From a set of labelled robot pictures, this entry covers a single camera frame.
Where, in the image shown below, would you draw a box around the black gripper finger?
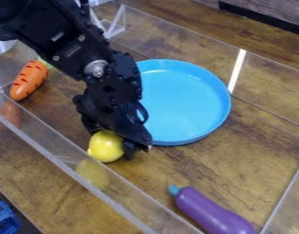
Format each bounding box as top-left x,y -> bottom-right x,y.
81,113 -> 105,134
123,140 -> 139,160

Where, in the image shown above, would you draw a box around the clear acrylic enclosure wall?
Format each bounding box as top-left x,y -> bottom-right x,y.
0,0 -> 299,234

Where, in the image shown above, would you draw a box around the blue object at corner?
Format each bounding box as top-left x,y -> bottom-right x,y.
0,201 -> 20,234

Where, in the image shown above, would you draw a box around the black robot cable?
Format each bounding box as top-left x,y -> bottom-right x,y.
125,101 -> 150,126

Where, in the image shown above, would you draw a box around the blue round tray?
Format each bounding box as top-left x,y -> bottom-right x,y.
137,59 -> 233,146

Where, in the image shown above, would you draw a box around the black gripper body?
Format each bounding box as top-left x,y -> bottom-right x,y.
73,83 -> 154,154

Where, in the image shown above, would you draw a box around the purple toy eggplant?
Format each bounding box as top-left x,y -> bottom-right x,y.
169,185 -> 257,234

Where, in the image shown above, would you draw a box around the orange toy carrot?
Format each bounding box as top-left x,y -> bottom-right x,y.
10,60 -> 50,101

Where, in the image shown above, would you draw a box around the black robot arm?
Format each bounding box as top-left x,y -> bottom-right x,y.
0,0 -> 153,159

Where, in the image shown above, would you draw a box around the yellow toy lemon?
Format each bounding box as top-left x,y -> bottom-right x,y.
87,131 -> 125,163

